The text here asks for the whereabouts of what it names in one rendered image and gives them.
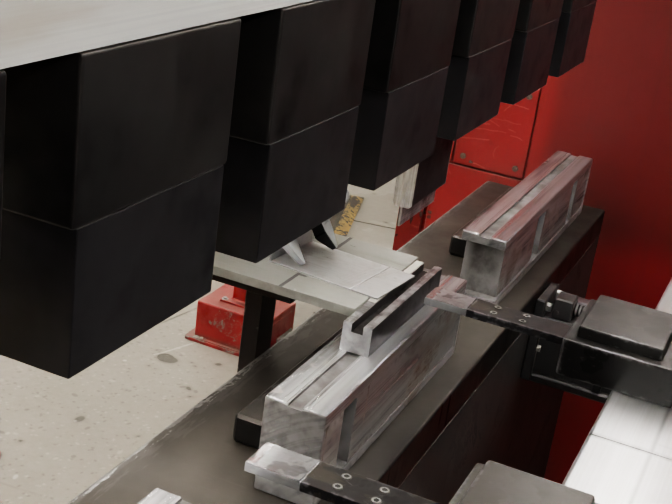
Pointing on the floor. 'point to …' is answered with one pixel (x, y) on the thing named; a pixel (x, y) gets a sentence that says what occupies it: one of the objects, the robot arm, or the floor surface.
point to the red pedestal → (232, 319)
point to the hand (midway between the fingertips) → (308, 248)
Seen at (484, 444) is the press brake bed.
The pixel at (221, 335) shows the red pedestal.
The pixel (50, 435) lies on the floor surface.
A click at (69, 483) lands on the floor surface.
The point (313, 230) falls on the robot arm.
